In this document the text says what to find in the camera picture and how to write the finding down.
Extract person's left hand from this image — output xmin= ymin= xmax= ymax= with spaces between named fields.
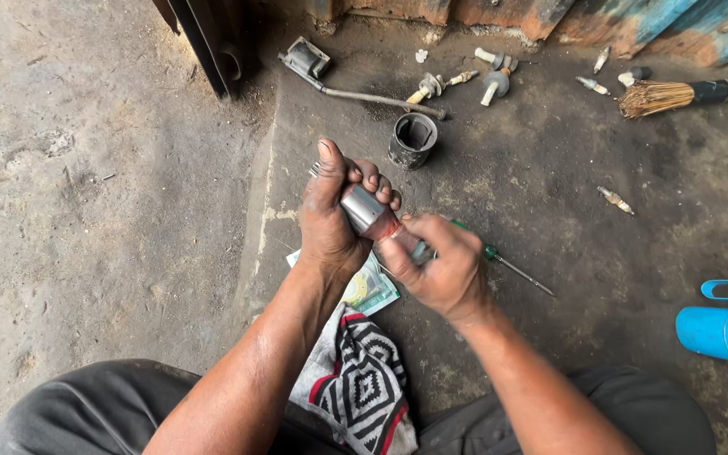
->
xmin=298 ymin=138 xmax=402 ymax=278

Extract person's right hand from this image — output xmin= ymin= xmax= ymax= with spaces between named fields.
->
xmin=377 ymin=213 xmax=495 ymax=321

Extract metal armature with copper winding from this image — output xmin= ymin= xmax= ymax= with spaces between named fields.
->
xmin=309 ymin=162 xmax=436 ymax=265

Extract green printed packet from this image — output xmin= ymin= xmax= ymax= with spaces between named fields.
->
xmin=286 ymin=248 xmax=401 ymax=317

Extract black metal cylinder housing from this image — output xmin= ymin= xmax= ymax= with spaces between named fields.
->
xmin=388 ymin=112 xmax=439 ymax=171

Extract patterned black white red cloth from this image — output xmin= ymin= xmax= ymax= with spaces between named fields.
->
xmin=288 ymin=302 xmax=419 ymax=455

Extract grey spark plug cap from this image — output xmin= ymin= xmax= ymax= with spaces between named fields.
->
xmin=474 ymin=47 xmax=519 ymax=72
xmin=480 ymin=70 xmax=511 ymax=107

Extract white grey plug cap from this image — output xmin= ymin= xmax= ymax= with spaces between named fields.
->
xmin=617 ymin=66 xmax=652 ymax=88

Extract rusty blue metal structure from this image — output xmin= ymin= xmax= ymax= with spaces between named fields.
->
xmin=304 ymin=0 xmax=728 ymax=68

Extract person's grey trousers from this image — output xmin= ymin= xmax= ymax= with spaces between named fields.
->
xmin=0 ymin=359 xmax=719 ymax=455

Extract blue plastic jug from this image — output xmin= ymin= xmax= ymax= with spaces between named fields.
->
xmin=675 ymin=279 xmax=728 ymax=367

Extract straw broom with black band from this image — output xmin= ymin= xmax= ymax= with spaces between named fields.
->
xmin=618 ymin=75 xmax=728 ymax=120

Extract green handled screwdriver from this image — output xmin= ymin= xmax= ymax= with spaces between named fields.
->
xmin=451 ymin=219 xmax=556 ymax=298

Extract ignition coil with grey cable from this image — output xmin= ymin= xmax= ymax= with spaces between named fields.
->
xmin=277 ymin=35 xmax=447 ymax=121

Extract dark metal frame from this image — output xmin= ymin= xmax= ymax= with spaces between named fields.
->
xmin=152 ymin=0 xmax=264 ymax=102

